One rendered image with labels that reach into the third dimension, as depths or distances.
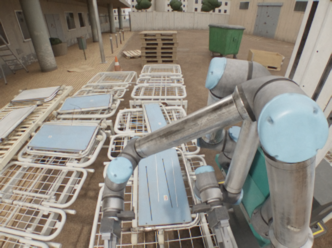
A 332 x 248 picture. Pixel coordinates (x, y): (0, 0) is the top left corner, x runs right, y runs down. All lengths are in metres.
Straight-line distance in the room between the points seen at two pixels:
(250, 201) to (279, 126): 0.85
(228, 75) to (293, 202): 0.40
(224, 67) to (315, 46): 0.49
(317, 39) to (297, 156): 0.67
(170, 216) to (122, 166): 0.61
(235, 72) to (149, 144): 0.39
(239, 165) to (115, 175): 0.49
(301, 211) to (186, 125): 0.40
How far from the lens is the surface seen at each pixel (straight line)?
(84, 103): 2.56
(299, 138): 0.34
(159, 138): 0.59
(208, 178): 0.75
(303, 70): 0.95
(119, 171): 0.62
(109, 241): 0.68
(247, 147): 0.70
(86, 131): 1.89
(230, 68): 0.58
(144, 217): 1.14
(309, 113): 0.33
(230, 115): 0.48
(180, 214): 1.17
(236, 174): 0.78
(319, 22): 0.93
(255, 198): 1.16
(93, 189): 2.07
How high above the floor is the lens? 1.61
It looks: 35 degrees down
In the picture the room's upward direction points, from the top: straight up
